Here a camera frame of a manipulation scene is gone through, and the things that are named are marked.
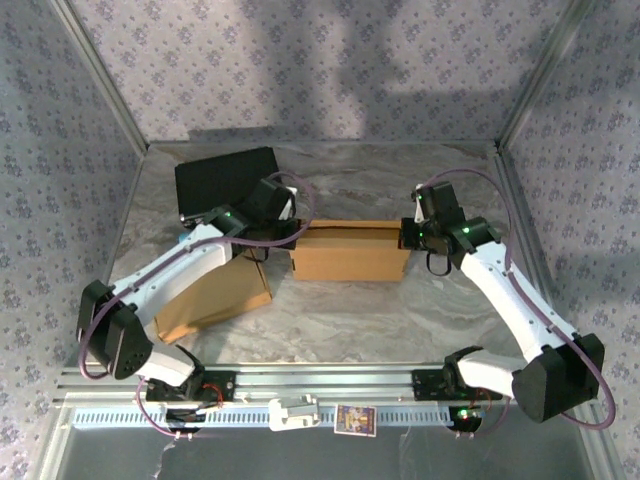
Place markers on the brown cardboard box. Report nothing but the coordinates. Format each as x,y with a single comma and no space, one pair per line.
350,260
225,295

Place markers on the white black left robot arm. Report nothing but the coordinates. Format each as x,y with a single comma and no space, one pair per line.
170,270

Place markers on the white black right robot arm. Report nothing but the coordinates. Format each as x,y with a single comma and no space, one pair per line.
505,300

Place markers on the flat folded brown cardboard box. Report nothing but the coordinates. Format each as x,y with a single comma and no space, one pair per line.
225,295

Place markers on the black case with metal latches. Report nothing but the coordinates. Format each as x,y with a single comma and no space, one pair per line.
215,180

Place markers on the teal marker pen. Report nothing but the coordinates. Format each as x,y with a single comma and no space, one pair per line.
184,235

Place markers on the right controller board green light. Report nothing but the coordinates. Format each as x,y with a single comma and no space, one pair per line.
467,422

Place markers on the colourful picture card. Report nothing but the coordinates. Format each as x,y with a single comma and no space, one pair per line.
355,420

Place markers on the black left controller board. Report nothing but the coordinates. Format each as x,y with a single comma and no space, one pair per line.
182,416

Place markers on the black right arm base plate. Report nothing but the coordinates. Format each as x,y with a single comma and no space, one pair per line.
425,385

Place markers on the aluminium rail beam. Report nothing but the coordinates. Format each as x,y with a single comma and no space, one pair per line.
325,380

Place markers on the aluminium frame post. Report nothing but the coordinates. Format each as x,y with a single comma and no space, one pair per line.
102,75
546,75

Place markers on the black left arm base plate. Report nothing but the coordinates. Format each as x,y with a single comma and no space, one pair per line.
222,385

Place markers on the white plastic bracket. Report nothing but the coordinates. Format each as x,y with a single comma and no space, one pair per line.
290,417

